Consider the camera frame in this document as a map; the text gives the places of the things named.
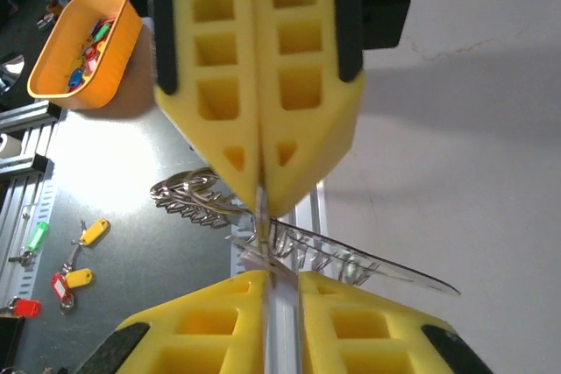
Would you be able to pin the white roll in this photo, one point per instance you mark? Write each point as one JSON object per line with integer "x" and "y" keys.
{"x": 9, "y": 146}

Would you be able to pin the aluminium profile with black end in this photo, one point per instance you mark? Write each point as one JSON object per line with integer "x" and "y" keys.
{"x": 26, "y": 129}

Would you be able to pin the key with yellow tag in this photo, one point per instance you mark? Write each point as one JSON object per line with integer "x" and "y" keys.
{"x": 79, "y": 278}
{"x": 94, "y": 231}

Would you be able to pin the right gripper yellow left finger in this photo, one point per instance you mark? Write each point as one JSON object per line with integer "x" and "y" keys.
{"x": 197, "y": 347}

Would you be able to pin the key with blue tag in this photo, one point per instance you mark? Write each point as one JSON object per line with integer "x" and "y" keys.
{"x": 75, "y": 78}

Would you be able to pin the key with green tag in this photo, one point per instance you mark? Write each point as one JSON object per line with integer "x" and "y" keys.
{"x": 101, "y": 31}
{"x": 38, "y": 236}

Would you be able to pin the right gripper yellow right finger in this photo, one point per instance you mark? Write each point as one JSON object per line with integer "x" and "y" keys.
{"x": 372, "y": 347}

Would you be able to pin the perforated metal strip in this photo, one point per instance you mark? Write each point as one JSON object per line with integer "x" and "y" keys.
{"x": 26, "y": 225}

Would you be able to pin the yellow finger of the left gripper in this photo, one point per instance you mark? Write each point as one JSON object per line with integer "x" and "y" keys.
{"x": 188, "y": 124}
{"x": 333, "y": 129}

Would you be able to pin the round shiny bowl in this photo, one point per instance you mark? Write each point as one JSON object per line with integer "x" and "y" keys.
{"x": 11, "y": 74}

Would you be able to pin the long aluminium base rail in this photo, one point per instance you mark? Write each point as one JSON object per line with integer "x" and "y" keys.
{"x": 285, "y": 326}

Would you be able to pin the key with red tag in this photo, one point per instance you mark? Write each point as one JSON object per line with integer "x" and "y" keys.
{"x": 91, "y": 61}
{"x": 26, "y": 307}

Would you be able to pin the orange plastic bin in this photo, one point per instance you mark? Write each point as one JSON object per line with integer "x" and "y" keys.
{"x": 109, "y": 67}

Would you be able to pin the black box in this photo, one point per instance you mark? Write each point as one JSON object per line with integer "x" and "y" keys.
{"x": 9, "y": 347}

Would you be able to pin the red tag with white label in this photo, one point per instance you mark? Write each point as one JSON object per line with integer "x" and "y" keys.
{"x": 60, "y": 288}

